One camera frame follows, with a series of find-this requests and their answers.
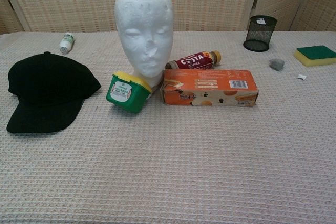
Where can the black baseball cap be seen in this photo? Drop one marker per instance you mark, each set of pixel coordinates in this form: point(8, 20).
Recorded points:
point(47, 87)

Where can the white foam mannequin head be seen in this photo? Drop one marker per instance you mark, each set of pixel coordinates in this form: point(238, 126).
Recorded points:
point(144, 24)

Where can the green tub with yellow lid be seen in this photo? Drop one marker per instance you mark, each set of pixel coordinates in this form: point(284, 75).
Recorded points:
point(126, 95)

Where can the orange cardboard biscuit box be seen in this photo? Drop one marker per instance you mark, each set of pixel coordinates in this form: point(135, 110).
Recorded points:
point(210, 87)

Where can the Costa coffee bottle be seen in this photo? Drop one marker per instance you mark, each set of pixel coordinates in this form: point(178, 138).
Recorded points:
point(194, 61)

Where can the waffle weave tablecloth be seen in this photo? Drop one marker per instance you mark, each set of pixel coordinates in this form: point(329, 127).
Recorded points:
point(168, 161)

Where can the black mesh pen holder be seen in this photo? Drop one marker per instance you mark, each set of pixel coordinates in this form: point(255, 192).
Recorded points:
point(260, 33)

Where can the small grey stone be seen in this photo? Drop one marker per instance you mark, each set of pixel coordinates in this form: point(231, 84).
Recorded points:
point(276, 64)

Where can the small white green bottle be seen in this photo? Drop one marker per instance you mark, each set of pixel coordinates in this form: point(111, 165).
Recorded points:
point(67, 41)

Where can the woven folding screen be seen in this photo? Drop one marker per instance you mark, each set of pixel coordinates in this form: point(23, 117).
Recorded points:
point(78, 1)

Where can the small white paper scrap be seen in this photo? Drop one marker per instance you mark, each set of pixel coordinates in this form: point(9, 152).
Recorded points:
point(302, 76)

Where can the yellow green scrub sponge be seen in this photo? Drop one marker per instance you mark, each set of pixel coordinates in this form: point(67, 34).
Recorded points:
point(316, 54)

